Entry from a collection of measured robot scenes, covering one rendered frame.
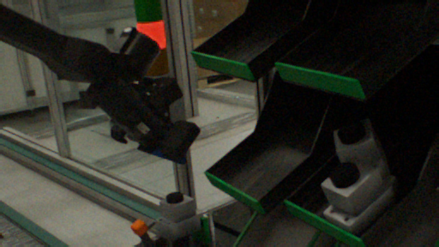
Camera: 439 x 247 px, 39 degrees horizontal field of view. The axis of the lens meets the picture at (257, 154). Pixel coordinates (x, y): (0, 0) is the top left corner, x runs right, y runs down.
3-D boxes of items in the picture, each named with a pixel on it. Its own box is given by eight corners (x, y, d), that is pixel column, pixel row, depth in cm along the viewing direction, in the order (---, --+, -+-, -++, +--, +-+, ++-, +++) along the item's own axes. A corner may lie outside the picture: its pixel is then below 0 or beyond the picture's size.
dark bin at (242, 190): (265, 217, 72) (237, 171, 68) (211, 185, 83) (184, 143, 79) (419, 79, 80) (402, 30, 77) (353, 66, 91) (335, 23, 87)
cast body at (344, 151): (393, 186, 67) (373, 137, 64) (356, 199, 68) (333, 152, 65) (381, 144, 74) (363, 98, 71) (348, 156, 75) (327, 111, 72)
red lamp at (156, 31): (149, 51, 114) (146, 24, 113) (135, 49, 118) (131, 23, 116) (171, 46, 117) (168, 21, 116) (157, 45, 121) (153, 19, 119)
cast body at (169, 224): (171, 243, 103) (166, 204, 101) (157, 235, 106) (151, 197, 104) (210, 225, 108) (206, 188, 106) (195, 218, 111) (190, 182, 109)
